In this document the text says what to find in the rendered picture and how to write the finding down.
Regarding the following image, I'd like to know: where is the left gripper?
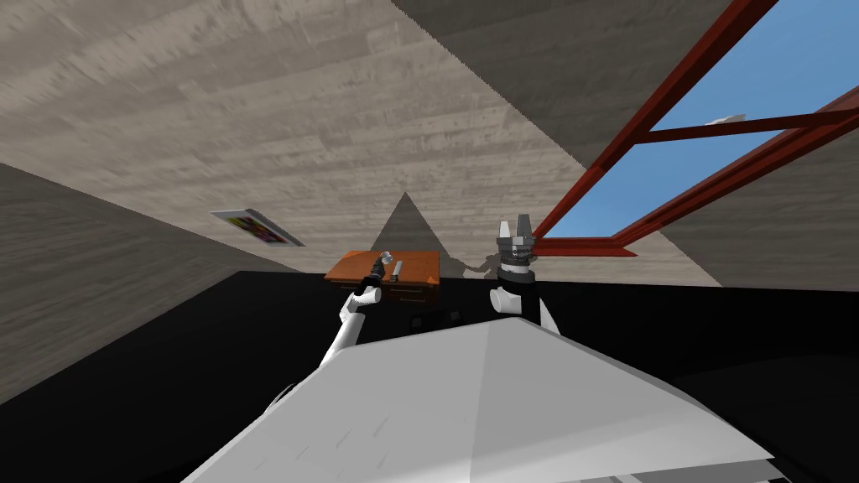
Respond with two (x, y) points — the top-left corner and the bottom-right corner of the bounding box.
(368, 251), (395, 282)

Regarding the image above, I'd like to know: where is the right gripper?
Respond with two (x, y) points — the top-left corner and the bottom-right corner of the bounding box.
(496, 214), (538, 259)

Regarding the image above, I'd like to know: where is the orange wooden desk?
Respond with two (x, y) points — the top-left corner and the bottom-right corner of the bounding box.
(325, 250), (442, 304)

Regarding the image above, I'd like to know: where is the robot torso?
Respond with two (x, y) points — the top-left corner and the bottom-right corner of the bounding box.
(180, 308), (794, 483)

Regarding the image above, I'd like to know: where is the red framed window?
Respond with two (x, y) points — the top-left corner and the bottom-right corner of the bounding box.
(532, 0), (859, 259)

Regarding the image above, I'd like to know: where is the colourful picture on wall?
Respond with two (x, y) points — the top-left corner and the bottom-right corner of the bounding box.
(209, 207), (307, 249)

